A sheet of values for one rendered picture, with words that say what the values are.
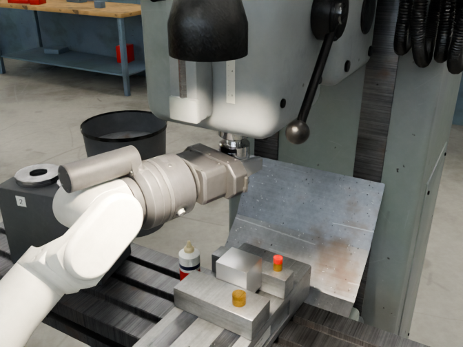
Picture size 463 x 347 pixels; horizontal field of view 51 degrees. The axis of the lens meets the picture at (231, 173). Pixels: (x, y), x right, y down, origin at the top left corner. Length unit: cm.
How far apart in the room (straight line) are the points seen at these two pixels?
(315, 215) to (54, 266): 68
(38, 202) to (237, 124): 51
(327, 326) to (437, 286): 178
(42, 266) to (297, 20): 41
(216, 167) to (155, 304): 38
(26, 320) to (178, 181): 24
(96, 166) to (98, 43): 622
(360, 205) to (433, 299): 155
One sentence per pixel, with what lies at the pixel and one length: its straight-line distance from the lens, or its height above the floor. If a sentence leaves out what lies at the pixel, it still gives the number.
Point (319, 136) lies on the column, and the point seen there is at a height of 115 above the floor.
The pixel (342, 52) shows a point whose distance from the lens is 75.
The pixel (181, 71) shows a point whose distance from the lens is 59.
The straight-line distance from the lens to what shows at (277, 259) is 84.
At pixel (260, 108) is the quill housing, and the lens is 59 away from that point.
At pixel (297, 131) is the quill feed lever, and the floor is 133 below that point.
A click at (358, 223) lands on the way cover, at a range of 109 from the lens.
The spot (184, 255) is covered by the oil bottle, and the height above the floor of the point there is 100.
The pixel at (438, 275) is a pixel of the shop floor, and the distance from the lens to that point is 276.
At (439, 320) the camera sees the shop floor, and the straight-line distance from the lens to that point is 248.
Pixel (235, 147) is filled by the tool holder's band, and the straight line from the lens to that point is 71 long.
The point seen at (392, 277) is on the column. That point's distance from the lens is 119.
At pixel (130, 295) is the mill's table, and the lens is 100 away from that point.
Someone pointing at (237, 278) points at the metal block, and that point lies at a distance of 82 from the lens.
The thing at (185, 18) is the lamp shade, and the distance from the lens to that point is 43.
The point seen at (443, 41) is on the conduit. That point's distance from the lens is 81.
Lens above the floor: 154
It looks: 25 degrees down
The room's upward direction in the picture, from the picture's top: straight up
